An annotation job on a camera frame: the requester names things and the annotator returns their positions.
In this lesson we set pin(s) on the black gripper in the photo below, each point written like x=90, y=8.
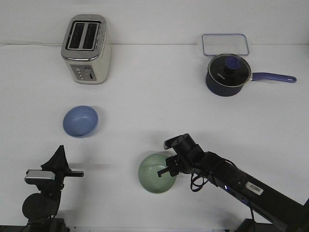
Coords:
x=58, y=165
x=188, y=154

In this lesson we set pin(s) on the green bowl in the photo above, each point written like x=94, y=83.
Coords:
x=148, y=175

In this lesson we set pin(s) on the blue bowl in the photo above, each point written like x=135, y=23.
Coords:
x=80, y=121

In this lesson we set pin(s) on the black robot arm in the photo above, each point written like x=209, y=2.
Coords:
x=283, y=214
x=41, y=208

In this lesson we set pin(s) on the dark blue saucepan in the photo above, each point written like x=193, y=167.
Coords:
x=231, y=91

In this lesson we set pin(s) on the glass pot lid blue knob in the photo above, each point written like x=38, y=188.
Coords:
x=229, y=70

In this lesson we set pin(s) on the silver two-slot toaster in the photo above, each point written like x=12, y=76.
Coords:
x=86, y=49

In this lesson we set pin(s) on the clear blue-rimmed container lid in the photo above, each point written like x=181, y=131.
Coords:
x=224, y=43

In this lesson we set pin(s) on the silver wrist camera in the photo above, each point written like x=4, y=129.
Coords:
x=168, y=143
x=37, y=176

